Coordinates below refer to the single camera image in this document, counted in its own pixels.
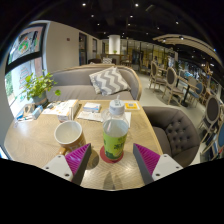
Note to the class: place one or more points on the yellow card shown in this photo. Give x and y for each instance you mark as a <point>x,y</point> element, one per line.
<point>132,106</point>

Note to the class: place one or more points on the light blue packet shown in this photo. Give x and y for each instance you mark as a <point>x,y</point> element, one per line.
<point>37,112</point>

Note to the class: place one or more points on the dark grey tufted armchair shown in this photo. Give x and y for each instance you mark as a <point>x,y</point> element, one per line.
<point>173,133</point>

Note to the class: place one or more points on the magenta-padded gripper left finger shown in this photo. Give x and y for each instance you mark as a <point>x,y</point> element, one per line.
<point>77,160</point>

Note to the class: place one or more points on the dark pedestal dining table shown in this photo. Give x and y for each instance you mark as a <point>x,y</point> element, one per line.
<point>186,88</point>

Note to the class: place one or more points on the green potted plant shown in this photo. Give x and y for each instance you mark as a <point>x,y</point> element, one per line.
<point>36,86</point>

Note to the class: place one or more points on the group of ceiling spotlights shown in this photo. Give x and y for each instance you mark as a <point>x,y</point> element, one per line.
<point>136,5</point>

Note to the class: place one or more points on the grey white chevron pillow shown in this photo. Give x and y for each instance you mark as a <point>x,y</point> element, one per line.
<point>110,81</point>

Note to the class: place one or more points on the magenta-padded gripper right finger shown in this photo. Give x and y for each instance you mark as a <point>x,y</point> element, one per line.
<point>149,160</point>

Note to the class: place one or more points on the white round column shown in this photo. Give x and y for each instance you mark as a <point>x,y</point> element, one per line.
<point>114,44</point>

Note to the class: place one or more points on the white paper sheet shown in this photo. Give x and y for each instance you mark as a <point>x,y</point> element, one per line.
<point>88,116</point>

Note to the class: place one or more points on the white printed tissue box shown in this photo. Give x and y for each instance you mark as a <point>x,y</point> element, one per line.
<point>63,108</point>

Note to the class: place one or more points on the orange mug with white inside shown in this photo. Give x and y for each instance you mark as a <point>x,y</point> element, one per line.
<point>68,135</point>

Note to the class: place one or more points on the flat round red coaster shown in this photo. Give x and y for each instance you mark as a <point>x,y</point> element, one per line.
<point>104,157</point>

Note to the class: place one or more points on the clear bottle with green label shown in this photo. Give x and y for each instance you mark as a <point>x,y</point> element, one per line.
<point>115,140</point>

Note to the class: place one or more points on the dark framed window with posters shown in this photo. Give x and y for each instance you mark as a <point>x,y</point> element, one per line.
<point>23,43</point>

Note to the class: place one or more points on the grey curved sofa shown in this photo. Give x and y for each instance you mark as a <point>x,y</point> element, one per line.
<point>73,83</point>

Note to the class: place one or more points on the small white blue box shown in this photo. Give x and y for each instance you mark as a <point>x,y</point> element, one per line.
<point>91,107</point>

